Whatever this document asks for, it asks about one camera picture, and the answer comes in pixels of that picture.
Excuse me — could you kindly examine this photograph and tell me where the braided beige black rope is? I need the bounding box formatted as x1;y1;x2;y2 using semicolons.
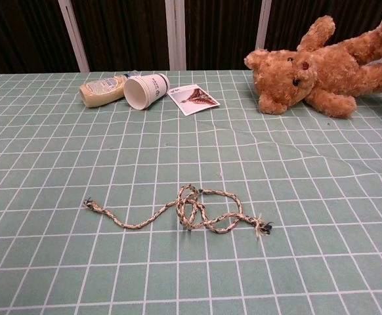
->
83;183;274;240

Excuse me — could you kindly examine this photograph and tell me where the green checked tablecloth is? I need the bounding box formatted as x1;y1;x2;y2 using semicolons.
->
0;69;382;315

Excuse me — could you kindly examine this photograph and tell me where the white picture card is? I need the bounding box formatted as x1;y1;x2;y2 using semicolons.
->
166;83;221;117

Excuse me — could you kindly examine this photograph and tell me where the white paper cup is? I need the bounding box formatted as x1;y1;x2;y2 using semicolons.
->
123;73;171;111

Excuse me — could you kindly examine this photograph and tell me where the mayonnaise squeeze bottle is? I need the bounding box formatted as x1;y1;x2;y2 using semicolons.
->
79;70;141;108

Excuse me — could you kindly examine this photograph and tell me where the black curtain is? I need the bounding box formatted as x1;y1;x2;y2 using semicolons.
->
0;0;382;76

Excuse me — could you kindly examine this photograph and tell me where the brown plush teddy bear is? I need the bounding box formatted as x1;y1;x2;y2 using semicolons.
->
244;11;382;119

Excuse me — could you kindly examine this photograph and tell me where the white metal frame post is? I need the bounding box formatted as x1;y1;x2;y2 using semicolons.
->
58;0;90;73
164;0;187;72
255;0;272;52

